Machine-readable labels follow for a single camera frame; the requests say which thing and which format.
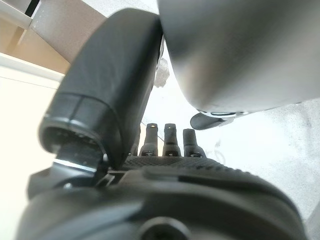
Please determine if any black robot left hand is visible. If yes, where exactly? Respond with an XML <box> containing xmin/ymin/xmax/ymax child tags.
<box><xmin>14</xmin><ymin>8</ymin><xmax>306</xmax><ymax>240</ymax></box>

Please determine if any white counter cabinet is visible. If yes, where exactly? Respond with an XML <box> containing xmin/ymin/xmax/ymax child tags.
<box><xmin>0</xmin><ymin>0</ymin><xmax>111</xmax><ymax>86</ymax></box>

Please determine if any black robot left foot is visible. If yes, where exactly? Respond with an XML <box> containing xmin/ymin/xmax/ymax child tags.
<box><xmin>189</xmin><ymin>111</ymin><xmax>235</xmax><ymax>131</ymax></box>

